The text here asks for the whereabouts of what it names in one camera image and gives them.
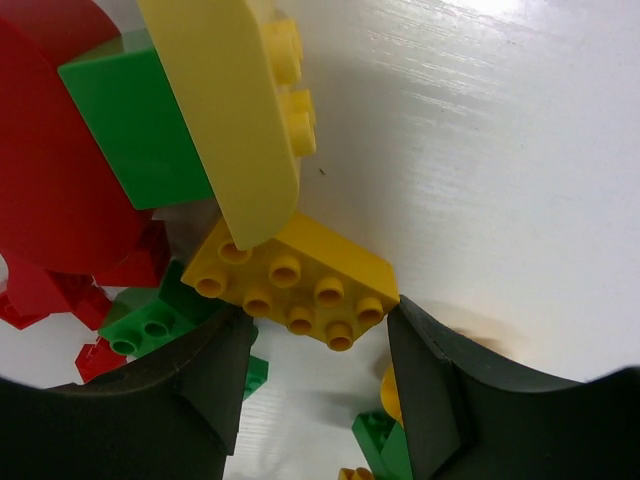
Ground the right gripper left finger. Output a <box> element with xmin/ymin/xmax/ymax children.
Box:
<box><xmin>1</xmin><ymin>307</ymin><xmax>253</xmax><ymax>479</ymax></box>

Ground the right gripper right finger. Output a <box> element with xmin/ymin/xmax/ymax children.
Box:
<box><xmin>388</xmin><ymin>297</ymin><xmax>639</xmax><ymax>479</ymax></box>

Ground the yellow butterfly round lego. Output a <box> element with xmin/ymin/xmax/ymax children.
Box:
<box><xmin>380</xmin><ymin>364</ymin><xmax>403</xmax><ymax>425</ymax></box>

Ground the small green lego plate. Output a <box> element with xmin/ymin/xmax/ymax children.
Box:
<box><xmin>243</xmin><ymin>355</ymin><xmax>269</xmax><ymax>400</ymax></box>

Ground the small red lego piece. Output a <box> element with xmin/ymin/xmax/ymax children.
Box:
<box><xmin>75</xmin><ymin>338</ymin><xmax>127</xmax><ymax>383</ymax></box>

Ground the green 2x2 lego brick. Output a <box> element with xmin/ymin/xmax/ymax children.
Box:
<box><xmin>98</xmin><ymin>260</ymin><xmax>226</xmax><ymax>358</ymax></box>

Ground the red round lego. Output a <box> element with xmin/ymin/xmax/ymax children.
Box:
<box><xmin>1</xmin><ymin>1</ymin><xmax>150</xmax><ymax>274</ymax></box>

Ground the green square lego brick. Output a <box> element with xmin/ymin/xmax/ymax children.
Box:
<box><xmin>58</xmin><ymin>29</ymin><xmax>213</xmax><ymax>210</ymax></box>

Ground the pale yellow curved lego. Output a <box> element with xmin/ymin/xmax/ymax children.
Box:
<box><xmin>138</xmin><ymin>1</ymin><xmax>316</xmax><ymax>249</ymax></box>

